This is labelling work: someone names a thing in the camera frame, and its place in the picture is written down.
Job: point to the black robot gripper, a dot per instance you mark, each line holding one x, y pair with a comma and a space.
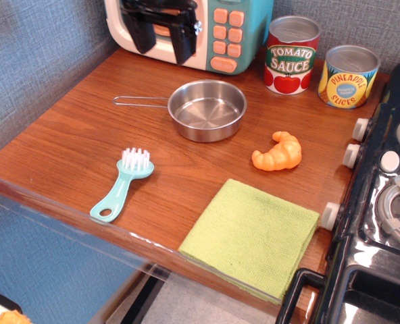
177, 16

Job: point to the steel pan with wire handle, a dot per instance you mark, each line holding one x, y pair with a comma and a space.
202, 111

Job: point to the teal brush with white bristles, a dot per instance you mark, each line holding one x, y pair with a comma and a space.
135, 164

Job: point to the green cloth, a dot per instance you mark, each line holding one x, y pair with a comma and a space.
252, 239

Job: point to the teal and cream toy microwave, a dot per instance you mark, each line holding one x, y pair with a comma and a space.
232, 33

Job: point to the tomato sauce can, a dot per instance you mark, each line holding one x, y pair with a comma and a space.
290, 54

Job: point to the orange plastic croissant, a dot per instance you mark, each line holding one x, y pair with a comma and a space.
285, 154

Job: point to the pineapple slices can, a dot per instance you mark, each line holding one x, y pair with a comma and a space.
348, 76

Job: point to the black toy stove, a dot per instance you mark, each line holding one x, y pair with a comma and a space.
362, 279

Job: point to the orange fuzzy object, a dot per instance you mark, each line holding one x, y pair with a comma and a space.
14, 317

